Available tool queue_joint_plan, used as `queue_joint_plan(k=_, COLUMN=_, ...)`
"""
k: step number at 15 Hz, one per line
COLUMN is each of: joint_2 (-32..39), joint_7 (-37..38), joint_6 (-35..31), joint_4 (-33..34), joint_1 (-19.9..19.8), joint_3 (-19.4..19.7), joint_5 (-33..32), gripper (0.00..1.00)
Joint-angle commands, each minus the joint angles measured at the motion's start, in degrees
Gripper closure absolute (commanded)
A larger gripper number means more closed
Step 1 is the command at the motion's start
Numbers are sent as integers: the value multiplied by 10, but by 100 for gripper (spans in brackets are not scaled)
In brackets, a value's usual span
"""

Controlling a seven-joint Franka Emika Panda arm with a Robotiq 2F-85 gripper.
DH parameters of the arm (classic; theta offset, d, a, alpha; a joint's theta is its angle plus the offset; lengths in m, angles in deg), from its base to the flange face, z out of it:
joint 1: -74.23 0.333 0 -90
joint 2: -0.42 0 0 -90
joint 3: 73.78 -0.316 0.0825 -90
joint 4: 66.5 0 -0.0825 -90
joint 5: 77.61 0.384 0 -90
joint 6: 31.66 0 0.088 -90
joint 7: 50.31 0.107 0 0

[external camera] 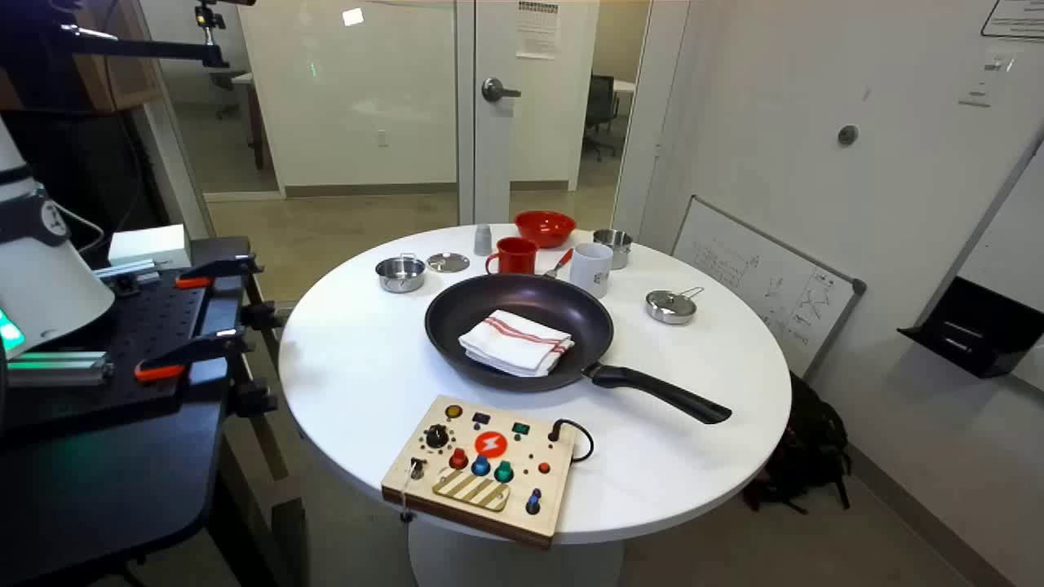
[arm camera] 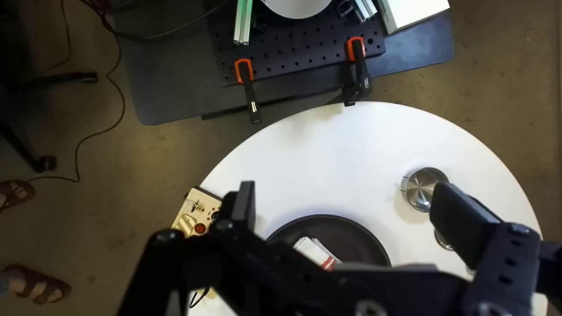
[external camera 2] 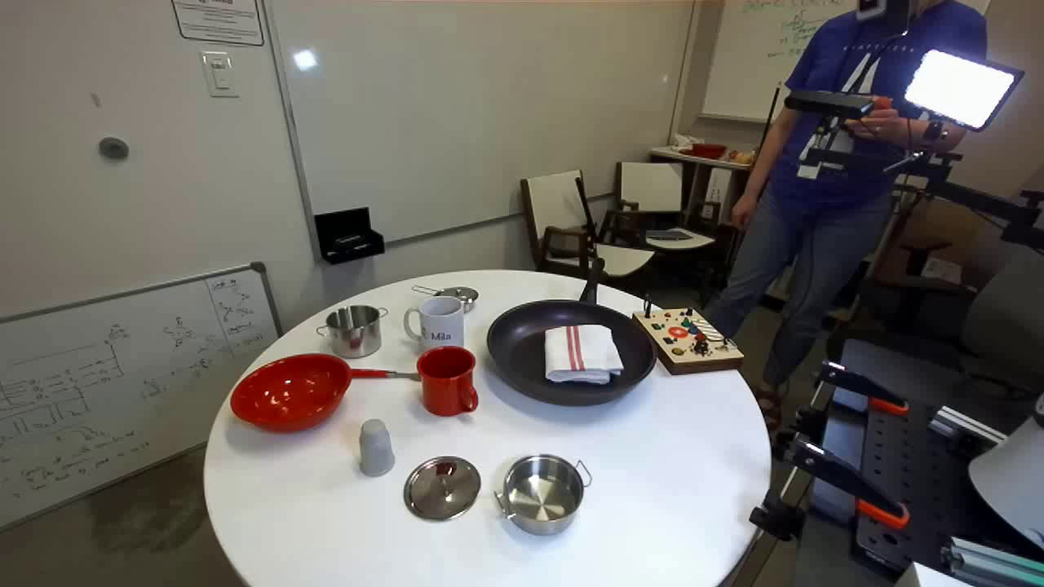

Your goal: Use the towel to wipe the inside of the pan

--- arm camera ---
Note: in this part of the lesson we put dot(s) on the black robot cart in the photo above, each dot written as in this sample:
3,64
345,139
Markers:
169,76

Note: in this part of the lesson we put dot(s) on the black tripod legs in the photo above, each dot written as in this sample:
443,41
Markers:
24,152

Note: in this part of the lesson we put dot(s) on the black frying pan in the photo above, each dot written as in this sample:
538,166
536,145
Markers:
357,234

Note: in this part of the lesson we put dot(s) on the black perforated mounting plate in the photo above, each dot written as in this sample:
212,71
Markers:
305,46

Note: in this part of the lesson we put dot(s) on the shallow steel pot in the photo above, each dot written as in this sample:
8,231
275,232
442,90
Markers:
419,187

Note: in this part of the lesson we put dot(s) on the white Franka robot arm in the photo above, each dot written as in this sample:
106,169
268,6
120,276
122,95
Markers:
296,8

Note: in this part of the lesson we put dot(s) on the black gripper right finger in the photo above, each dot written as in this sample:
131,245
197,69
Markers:
486,246

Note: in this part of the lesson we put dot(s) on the white box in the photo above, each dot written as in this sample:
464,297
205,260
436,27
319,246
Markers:
410,11

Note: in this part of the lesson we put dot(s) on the green tinted metal bar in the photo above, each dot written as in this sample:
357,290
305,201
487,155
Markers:
243,20

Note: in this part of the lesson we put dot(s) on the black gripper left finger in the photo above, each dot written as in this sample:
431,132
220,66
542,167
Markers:
234,252

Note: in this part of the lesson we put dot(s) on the silver metal bar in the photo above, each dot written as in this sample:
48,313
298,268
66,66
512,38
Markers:
359,8

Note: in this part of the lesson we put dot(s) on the wooden busy board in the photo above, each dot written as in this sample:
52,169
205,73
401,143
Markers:
196,211

